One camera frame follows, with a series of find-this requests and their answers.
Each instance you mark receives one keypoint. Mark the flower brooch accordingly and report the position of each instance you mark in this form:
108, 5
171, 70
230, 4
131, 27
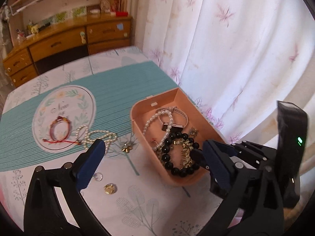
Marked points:
127, 147

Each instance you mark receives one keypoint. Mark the blue sticker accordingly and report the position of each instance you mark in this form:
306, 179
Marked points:
120, 26

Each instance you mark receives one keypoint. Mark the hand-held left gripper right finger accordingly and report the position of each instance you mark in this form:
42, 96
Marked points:
216, 167

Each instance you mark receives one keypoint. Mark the peach plastic box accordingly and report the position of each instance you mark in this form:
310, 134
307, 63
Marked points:
177, 98

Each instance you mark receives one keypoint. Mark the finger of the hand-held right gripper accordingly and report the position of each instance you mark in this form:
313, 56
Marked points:
253, 152
198, 159

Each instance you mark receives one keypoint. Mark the white leaf print curtain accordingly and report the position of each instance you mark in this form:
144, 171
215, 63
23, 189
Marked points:
221, 41

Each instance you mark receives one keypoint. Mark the wooden dresser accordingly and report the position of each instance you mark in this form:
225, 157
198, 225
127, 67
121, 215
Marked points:
56, 43

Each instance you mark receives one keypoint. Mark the round gold pendant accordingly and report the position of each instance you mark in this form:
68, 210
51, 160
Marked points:
109, 188

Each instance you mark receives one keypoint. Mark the red box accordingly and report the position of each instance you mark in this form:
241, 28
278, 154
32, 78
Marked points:
122, 14

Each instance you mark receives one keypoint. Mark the teal hanging charm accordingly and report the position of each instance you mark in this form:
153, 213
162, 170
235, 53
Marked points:
82, 36

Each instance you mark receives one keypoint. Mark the pink smart band watch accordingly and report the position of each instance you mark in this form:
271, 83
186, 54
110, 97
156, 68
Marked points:
172, 125

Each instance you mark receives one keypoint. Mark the gold leaf hair comb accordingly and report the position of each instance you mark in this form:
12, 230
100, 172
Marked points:
185, 143

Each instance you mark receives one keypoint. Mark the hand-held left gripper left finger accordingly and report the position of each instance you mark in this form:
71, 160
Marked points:
91, 164

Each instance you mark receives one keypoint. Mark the floral canister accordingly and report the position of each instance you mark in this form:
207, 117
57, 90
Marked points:
115, 5

